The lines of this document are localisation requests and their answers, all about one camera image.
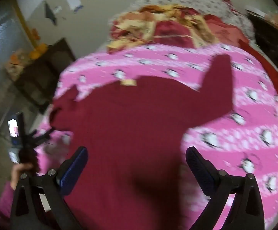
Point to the dark red sweater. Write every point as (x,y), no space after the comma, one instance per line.
(133,135)

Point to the pink penguin blanket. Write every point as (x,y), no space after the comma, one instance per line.
(241,142)

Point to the person's left hand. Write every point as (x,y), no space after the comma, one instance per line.
(17,170)

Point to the pink forearm sleeve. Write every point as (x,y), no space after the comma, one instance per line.
(6,201)

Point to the red yellow floral quilt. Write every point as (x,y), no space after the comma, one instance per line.
(172,25)

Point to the dark cloth on wall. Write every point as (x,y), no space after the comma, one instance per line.
(49,14)

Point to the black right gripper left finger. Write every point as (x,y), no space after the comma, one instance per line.
(38,201)

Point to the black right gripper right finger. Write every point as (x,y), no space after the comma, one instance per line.
(246,211)

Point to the dark wooden side table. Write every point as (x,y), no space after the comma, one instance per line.
(39,80)

